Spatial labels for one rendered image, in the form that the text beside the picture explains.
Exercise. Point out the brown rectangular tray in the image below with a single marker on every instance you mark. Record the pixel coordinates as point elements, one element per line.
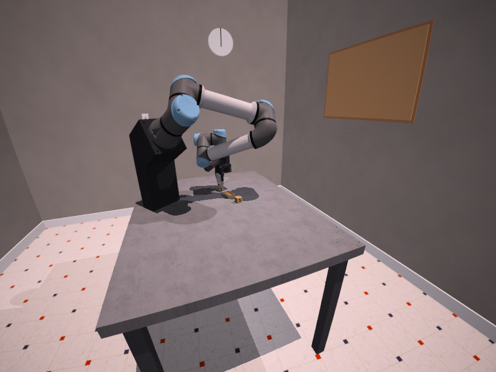
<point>228,194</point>

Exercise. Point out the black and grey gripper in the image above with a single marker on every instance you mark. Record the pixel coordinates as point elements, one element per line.
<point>220,169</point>

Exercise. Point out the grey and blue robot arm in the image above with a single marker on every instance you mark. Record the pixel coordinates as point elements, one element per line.
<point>185,100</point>

